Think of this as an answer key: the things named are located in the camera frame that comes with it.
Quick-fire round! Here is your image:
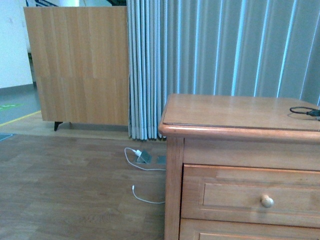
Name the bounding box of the wooden drawer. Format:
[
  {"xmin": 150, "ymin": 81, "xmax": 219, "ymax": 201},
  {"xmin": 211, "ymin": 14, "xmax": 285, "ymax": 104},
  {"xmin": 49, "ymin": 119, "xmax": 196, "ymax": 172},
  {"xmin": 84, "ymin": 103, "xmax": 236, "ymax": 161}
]
[
  {"xmin": 179, "ymin": 218, "xmax": 320, "ymax": 240},
  {"xmin": 181, "ymin": 164, "xmax": 320, "ymax": 228}
]

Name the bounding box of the metal floor socket box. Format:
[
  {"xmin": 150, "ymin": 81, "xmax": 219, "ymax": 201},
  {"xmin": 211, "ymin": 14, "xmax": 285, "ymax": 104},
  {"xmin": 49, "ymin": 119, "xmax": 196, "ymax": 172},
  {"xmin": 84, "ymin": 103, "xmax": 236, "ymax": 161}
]
[{"xmin": 134, "ymin": 149, "xmax": 152, "ymax": 164}]

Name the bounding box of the wooden nightstand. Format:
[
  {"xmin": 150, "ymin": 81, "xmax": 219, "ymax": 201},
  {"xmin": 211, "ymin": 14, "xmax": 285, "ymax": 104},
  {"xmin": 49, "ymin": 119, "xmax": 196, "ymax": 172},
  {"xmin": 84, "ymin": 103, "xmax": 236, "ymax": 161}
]
[{"xmin": 158, "ymin": 94, "xmax": 320, "ymax": 240}]

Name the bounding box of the wooden panel cabinet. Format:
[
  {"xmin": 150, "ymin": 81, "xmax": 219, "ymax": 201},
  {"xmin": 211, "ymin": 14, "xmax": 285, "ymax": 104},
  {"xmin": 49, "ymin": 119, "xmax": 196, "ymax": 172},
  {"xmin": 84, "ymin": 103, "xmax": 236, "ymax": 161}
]
[{"xmin": 24, "ymin": 6, "xmax": 129, "ymax": 126}]

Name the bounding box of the grey pleated curtain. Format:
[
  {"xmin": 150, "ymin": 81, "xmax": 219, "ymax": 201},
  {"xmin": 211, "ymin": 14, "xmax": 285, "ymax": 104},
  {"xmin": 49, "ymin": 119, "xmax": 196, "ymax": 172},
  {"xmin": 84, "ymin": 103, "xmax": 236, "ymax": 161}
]
[{"xmin": 126, "ymin": 0, "xmax": 320, "ymax": 140}]

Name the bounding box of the white charging cable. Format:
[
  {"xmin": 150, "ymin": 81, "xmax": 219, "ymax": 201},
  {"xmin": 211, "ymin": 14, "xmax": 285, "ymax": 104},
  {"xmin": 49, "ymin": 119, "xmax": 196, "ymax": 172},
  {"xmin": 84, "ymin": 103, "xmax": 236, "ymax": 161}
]
[{"xmin": 124, "ymin": 146, "xmax": 167, "ymax": 205}]

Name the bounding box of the black usb cable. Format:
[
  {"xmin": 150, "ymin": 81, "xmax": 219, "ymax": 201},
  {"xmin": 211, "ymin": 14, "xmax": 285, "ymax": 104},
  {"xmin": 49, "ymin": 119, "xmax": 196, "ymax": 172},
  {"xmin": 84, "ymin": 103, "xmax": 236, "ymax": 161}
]
[{"xmin": 289, "ymin": 106, "xmax": 320, "ymax": 121}]

